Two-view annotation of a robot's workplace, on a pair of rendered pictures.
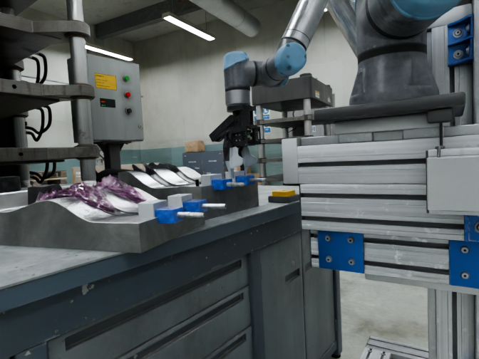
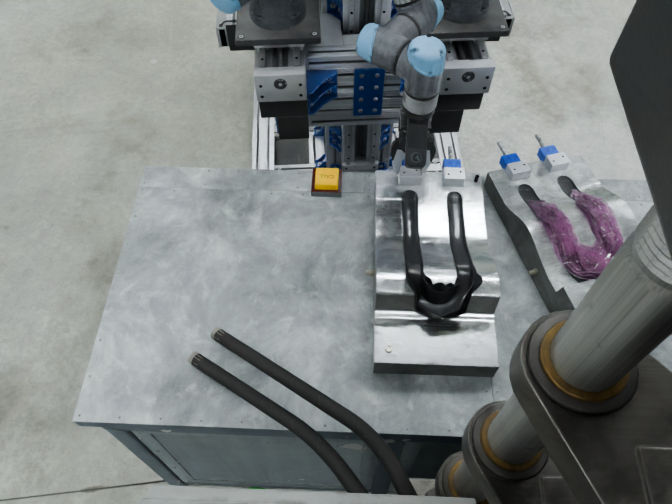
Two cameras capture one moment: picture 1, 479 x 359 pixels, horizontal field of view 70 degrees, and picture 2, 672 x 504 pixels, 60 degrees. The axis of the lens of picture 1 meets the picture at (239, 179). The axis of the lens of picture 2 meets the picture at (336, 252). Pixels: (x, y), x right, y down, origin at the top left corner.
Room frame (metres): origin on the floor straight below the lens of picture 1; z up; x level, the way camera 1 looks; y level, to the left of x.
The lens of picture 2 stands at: (1.74, 0.67, 2.01)
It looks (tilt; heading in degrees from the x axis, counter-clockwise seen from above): 57 degrees down; 235
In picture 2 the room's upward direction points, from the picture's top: straight up
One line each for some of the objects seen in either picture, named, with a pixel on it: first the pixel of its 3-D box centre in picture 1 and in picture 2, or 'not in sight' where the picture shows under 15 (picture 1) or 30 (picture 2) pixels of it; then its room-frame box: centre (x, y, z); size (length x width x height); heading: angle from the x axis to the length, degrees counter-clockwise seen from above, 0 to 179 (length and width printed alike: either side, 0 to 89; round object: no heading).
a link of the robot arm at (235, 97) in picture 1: (238, 100); (418, 97); (1.03, -0.01, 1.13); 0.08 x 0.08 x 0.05
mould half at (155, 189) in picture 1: (174, 188); (431, 261); (1.15, 0.22, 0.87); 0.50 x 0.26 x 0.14; 52
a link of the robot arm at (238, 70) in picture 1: (237, 73); (423, 67); (1.03, -0.01, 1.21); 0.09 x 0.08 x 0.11; 107
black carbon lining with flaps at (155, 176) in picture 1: (174, 174); (438, 243); (1.13, 0.21, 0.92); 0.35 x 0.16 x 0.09; 52
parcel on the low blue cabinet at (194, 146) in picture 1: (194, 146); not in sight; (8.55, 1.06, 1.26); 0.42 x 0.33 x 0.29; 61
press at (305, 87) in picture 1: (299, 149); not in sight; (5.67, -1.01, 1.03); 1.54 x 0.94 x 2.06; 151
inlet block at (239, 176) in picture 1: (247, 179); (408, 164); (1.02, -0.02, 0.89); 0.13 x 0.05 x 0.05; 52
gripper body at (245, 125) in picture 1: (241, 127); (415, 121); (1.03, -0.01, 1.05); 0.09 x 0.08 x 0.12; 52
